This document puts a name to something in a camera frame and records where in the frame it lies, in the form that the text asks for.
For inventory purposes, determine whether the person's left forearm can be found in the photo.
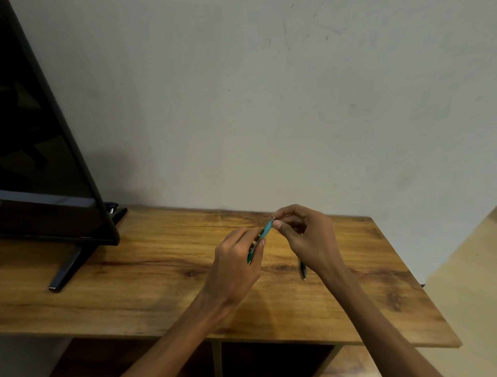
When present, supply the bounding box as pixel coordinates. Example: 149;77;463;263
121;291;238;377

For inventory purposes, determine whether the black television stand foot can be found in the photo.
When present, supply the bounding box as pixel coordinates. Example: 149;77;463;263
48;207;128;293

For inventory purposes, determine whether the teal ballpoint pen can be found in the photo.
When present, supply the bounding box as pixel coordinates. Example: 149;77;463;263
247;217;277;265

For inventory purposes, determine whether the black flat screen television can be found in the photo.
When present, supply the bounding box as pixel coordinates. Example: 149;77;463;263
0;0;120;246

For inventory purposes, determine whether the person's right hand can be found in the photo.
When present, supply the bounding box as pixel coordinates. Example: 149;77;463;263
273;205;347;277

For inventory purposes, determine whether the person's right forearm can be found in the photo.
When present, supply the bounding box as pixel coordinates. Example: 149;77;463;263
318;264;445;377

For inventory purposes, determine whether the person's left hand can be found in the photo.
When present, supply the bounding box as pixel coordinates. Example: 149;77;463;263
201;227;268;308

